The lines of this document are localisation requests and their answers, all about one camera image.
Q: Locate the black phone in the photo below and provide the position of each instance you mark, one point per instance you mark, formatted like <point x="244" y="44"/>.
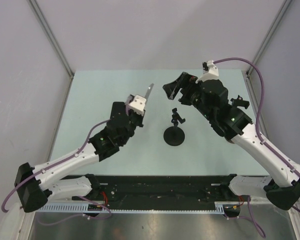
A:
<point x="118" y="110"/>

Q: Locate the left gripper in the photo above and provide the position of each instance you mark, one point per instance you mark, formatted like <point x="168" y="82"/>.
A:
<point x="140" y="118"/>

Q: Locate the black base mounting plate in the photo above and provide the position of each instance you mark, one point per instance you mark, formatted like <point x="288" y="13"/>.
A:
<point x="203" y="187"/>

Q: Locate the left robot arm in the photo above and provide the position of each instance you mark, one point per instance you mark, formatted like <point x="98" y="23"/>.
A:
<point x="34" y="184"/>

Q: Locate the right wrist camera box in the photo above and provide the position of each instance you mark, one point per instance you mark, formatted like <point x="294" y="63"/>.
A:
<point x="210" y="72"/>

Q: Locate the white cable duct rail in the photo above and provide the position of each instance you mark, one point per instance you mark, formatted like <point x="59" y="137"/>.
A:
<point x="83" y="207"/>

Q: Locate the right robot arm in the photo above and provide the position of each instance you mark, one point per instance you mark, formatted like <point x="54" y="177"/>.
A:
<point x="282" y="184"/>

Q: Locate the black phone stand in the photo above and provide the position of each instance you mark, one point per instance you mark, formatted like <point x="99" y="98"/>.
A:
<point x="174" y="135"/>
<point x="239" y="102"/>

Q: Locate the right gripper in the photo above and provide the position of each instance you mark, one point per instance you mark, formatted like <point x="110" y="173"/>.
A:
<point x="185" y="81"/>

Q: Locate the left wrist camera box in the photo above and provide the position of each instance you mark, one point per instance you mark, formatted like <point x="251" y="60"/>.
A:
<point x="138" y="104"/>

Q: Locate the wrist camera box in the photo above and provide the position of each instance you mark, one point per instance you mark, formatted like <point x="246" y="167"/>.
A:
<point x="210" y="72"/>
<point x="138" y="104"/>

